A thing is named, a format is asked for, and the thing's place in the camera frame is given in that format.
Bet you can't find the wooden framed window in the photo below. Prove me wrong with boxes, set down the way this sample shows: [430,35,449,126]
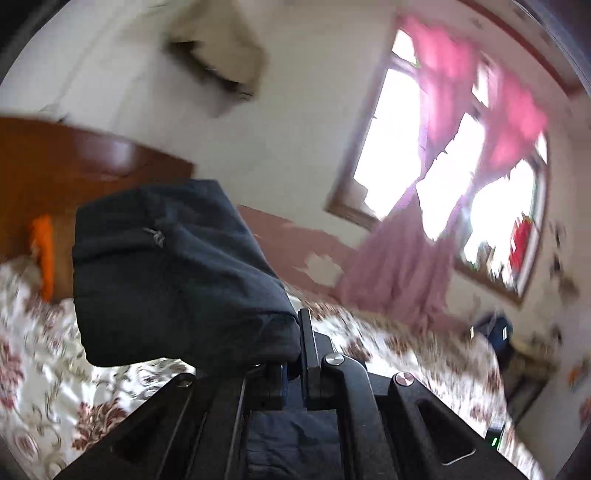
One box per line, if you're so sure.
[325,14,552,305]

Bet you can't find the dark navy padded garment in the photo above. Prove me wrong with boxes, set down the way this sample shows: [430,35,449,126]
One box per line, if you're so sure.
[71,179,345,480]

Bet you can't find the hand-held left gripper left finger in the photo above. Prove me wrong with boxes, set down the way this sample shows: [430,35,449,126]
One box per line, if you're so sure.
[55,364,290,480]

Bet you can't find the floral bed sheet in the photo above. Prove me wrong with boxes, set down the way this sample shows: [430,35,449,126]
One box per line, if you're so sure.
[0,256,546,480]

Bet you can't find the pink curtain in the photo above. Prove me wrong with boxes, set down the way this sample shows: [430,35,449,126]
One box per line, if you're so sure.
[335,16,550,334]

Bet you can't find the red window decoration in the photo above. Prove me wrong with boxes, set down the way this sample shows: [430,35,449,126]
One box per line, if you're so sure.
[510,217,535,273]

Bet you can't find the orange cloth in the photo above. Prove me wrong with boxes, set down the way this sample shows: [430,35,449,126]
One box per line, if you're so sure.
[28,215,56,303]

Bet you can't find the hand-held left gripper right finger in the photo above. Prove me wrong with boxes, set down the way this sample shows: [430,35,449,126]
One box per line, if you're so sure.
[298,308,527,480]

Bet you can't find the beige air conditioner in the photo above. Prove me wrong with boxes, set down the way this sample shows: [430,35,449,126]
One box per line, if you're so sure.
[161,0,269,101]

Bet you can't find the side table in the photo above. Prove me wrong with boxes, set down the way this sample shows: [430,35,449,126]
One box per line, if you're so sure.
[503,337,560,422]

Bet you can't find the dark blue bag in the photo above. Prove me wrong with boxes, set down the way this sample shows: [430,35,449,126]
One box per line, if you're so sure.
[471,311,514,365]

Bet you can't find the wooden headboard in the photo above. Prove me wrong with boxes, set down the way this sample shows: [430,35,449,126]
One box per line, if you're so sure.
[0,115,195,303]

